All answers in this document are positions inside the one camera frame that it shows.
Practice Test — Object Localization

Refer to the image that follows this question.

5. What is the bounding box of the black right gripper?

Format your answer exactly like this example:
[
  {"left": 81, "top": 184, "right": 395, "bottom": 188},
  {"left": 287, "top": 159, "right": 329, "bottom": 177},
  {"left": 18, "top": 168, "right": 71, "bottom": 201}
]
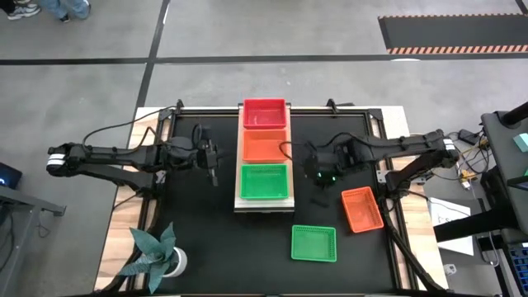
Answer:
[{"left": 304, "top": 142, "right": 346, "bottom": 190}]

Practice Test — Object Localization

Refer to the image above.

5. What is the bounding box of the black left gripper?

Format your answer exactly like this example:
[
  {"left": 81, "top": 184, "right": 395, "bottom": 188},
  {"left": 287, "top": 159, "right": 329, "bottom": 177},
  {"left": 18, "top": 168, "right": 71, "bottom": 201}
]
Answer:
[{"left": 196, "top": 139, "right": 220, "bottom": 187}]

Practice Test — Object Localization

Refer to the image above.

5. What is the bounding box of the orange plastic basket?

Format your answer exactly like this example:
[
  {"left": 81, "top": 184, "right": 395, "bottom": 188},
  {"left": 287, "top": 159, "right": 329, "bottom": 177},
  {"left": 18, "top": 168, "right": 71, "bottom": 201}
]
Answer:
[
  {"left": 242, "top": 129, "right": 290, "bottom": 164},
  {"left": 340, "top": 185, "right": 385, "bottom": 234}
]

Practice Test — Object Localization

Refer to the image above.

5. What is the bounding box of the green plastic basket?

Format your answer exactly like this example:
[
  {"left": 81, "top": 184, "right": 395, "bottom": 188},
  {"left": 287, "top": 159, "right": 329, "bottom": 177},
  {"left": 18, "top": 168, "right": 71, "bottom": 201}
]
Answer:
[
  {"left": 238, "top": 163, "right": 290, "bottom": 201},
  {"left": 290, "top": 224, "right": 337, "bottom": 263}
]

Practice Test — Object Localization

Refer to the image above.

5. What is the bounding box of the red plastic basket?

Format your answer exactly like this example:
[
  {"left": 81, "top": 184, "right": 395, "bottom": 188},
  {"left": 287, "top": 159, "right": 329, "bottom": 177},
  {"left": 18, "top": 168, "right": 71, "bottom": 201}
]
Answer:
[{"left": 242, "top": 97, "right": 289, "bottom": 130}]

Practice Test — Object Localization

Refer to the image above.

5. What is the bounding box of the black table mat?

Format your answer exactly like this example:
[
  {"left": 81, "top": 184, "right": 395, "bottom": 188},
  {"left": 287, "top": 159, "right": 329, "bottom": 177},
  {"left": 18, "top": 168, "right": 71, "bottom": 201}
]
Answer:
[{"left": 164, "top": 113, "right": 397, "bottom": 295}]

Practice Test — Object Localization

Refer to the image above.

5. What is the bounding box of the potted plant white pot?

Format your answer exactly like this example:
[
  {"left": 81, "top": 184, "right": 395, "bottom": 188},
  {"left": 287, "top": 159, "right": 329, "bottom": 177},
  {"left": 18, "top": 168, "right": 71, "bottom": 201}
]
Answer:
[{"left": 117, "top": 222, "right": 189, "bottom": 295}]

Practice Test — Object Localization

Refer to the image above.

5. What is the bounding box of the white paper sign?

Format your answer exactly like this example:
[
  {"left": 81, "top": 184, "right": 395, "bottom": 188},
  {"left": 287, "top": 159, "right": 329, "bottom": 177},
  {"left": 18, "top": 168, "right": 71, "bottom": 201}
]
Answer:
[{"left": 427, "top": 196, "right": 475, "bottom": 257}]

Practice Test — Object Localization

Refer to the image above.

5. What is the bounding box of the black power brick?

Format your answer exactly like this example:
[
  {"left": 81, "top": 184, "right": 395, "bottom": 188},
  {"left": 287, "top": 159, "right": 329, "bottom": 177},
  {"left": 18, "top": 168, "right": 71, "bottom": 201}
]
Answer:
[{"left": 458, "top": 129, "right": 479, "bottom": 144}]

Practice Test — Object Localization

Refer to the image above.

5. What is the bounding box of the gray equipment cart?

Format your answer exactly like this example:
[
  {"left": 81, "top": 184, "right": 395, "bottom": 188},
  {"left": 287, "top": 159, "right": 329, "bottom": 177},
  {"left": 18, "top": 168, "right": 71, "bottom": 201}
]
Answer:
[{"left": 432, "top": 101, "right": 528, "bottom": 248}]

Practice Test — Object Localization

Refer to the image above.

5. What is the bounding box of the gray metal desk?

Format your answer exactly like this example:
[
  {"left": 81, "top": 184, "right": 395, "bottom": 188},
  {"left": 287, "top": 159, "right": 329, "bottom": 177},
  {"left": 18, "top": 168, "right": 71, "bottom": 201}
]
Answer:
[{"left": 0, "top": 185, "right": 67, "bottom": 290}]

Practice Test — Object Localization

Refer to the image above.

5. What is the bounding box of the hazard-striped black floor mat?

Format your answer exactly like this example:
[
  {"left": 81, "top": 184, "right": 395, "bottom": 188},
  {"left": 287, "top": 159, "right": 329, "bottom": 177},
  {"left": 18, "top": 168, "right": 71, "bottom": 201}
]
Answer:
[{"left": 378, "top": 13, "right": 528, "bottom": 55}]

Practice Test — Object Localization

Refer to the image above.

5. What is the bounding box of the teal block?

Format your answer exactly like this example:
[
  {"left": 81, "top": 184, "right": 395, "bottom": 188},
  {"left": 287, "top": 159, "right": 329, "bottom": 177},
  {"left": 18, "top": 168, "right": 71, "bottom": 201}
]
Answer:
[{"left": 512, "top": 132, "right": 528, "bottom": 153}]

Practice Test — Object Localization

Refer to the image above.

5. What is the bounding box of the dark laptop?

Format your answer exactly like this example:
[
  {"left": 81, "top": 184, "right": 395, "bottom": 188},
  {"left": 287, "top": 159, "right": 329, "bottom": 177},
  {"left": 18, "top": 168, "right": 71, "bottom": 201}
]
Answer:
[{"left": 0, "top": 162, "right": 23, "bottom": 190}]

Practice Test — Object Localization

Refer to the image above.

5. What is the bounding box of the backlit keyboard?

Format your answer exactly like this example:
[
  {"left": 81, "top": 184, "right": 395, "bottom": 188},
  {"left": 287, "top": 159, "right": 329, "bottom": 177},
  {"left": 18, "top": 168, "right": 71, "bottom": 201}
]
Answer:
[{"left": 507, "top": 243, "right": 528, "bottom": 292}]

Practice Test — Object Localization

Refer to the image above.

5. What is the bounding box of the person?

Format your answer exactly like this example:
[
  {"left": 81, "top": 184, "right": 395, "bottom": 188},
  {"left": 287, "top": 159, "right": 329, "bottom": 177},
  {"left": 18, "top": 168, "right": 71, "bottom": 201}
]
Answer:
[
  {"left": 6, "top": 0, "right": 41, "bottom": 21},
  {"left": 40, "top": 0, "right": 92, "bottom": 22}
]

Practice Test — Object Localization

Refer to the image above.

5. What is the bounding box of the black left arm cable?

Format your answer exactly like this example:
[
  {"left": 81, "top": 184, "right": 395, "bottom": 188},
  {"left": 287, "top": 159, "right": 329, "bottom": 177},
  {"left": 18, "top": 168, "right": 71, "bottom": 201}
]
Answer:
[{"left": 81, "top": 106, "right": 215, "bottom": 166}]

